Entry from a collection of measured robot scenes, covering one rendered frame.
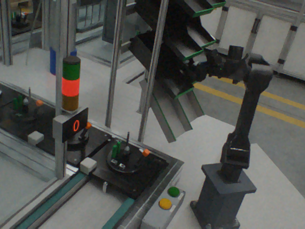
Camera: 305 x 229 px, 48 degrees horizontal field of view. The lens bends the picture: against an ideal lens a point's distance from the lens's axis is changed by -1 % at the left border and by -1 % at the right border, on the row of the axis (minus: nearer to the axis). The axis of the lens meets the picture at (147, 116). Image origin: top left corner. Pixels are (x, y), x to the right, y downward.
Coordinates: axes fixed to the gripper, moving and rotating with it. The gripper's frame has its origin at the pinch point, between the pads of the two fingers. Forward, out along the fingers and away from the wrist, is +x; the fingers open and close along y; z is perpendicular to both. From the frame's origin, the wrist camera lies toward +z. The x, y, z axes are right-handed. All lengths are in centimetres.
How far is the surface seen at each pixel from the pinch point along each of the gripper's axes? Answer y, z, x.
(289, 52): -350, -88, 51
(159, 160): 32.5, -28.7, -0.7
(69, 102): 65, 7, 7
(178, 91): 16.6, -5.4, 0.0
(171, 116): 13.3, -19.2, 5.5
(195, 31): -2.5, 13.9, 2.8
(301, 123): -242, -135, 2
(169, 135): 22.1, -22.7, 1.1
